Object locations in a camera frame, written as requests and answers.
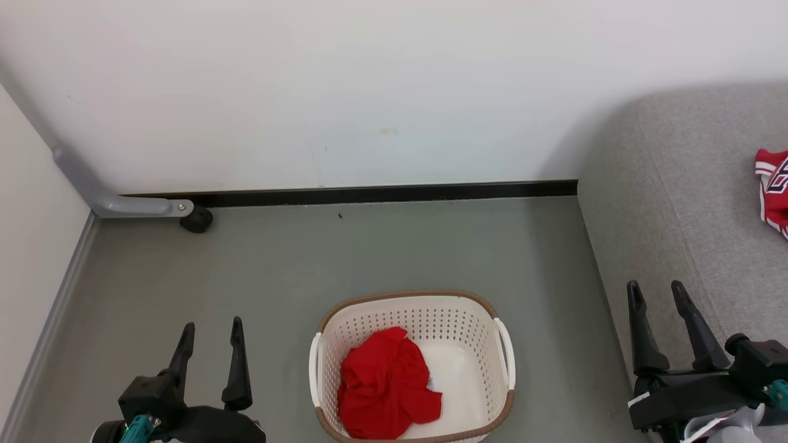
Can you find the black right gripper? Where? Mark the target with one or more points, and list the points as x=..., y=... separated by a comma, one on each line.
x=695, y=391

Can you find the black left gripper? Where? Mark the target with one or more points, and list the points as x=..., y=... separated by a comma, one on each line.
x=184, y=427

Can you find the plain red garment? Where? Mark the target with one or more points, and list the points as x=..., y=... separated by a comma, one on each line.
x=385, y=384

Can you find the red number 23 jersey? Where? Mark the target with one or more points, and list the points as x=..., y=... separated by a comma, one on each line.
x=777, y=197

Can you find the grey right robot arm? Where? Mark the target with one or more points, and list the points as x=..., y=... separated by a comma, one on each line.
x=732, y=432

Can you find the grey fabric sofa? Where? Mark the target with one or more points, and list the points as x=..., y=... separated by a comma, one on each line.
x=689, y=215

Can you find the black caster wheel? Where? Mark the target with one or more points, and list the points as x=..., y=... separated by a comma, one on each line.
x=197, y=220

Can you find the grey metal partition leg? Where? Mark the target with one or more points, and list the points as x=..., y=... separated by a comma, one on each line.
x=123, y=206

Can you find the white brown-rimmed laundry basket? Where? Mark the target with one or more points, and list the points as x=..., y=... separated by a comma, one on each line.
x=455, y=369

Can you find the black baseboard strip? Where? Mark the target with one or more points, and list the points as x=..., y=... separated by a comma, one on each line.
x=381, y=194

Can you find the grey wall skirting strip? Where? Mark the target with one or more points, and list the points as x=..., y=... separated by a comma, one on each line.
x=55, y=314

